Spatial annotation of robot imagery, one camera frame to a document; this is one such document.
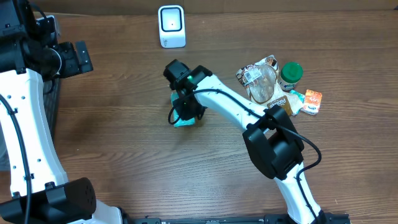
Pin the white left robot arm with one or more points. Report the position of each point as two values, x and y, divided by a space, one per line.
30 56

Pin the small teal white packet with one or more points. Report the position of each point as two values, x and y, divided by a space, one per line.
300 95

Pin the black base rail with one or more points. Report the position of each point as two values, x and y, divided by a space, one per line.
267 219

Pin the green lid jar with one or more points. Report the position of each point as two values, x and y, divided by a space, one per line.
289 76

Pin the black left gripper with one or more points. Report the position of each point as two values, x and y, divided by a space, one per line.
75 66

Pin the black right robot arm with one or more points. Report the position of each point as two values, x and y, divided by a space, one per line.
274 145

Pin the beige brown snack pouch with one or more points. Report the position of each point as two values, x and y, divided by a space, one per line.
260 80

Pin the orange snack packet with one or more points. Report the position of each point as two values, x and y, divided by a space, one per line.
312 102

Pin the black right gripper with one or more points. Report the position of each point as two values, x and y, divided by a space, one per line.
187 113

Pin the grey plastic basket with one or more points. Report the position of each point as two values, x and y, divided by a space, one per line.
51 102

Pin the white barcode scanner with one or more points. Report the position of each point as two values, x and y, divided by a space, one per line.
171 20

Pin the teal tissue pack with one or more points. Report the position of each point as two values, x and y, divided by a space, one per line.
180 122

